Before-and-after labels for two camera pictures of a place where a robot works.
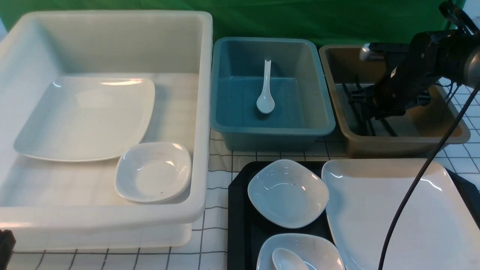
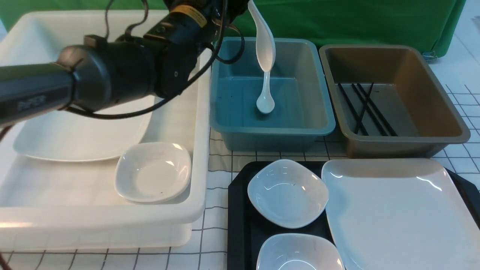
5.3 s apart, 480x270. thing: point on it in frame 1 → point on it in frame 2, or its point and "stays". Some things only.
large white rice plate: x=437 y=228 stays
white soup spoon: x=284 y=259 → x=265 y=46
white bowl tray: x=312 y=249 stays
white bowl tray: x=285 y=194 stays
